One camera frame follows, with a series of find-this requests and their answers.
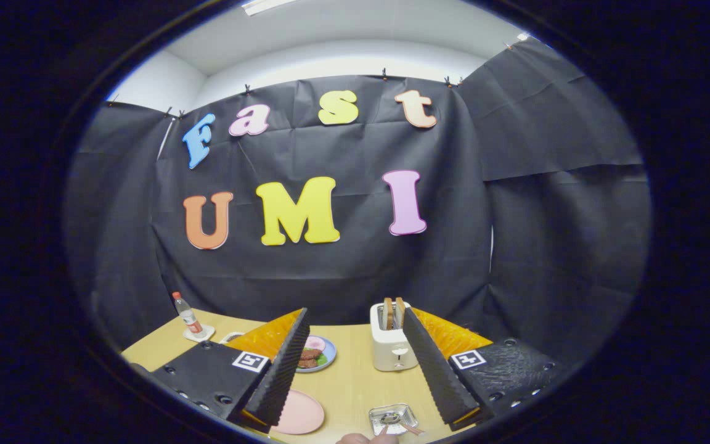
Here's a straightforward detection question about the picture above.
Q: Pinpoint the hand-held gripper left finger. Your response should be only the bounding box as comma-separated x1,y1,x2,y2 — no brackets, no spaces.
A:
149,307,311,434

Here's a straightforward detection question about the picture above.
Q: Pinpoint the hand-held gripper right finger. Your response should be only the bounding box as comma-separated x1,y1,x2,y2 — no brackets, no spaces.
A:
402,306,568,432

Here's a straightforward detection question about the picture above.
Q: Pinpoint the clear plastic drain basket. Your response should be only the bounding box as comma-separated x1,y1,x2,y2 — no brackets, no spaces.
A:
369,403,418,436

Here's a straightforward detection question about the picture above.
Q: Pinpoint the pink plate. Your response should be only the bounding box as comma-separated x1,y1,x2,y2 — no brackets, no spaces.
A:
271,389,325,435

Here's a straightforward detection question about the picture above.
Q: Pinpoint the blue plate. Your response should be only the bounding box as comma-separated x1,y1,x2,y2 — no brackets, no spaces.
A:
296,335,337,373

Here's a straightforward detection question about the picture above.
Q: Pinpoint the white toaster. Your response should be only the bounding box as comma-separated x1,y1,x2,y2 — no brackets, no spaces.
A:
370,301,418,372

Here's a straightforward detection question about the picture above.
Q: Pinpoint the clear plastic water bottle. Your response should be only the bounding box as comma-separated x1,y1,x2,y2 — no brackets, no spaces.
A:
172,292,203,335

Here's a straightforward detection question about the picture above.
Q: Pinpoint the long ceiling light panel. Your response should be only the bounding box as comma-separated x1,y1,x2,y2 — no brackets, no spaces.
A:
241,0,297,16

